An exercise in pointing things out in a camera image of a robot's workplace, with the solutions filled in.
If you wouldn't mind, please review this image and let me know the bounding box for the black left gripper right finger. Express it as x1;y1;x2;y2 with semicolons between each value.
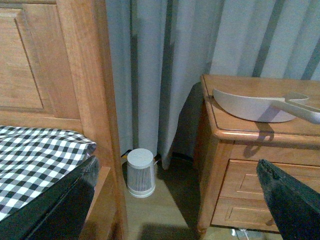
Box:
256;159;320;240

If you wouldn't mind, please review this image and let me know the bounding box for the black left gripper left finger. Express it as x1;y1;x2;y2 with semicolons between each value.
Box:
0;156;99;240

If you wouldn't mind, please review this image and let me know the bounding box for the beige plastic dustpan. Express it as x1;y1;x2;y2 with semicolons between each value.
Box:
212;89;320;125

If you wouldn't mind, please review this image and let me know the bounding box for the black white checkered bedsheet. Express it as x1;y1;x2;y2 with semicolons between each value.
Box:
0;125;97;220

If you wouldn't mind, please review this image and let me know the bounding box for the wooden nightstand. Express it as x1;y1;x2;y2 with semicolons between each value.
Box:
194;74;320;238

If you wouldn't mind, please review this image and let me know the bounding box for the small white air purifier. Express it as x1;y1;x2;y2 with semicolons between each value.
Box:
127;148;156;198

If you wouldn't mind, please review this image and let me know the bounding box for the wooden bed headboard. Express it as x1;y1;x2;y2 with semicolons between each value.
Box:
0;0;128;240

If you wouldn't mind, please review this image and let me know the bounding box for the grey curtain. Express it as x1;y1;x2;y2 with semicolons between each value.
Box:
106;0;320;168

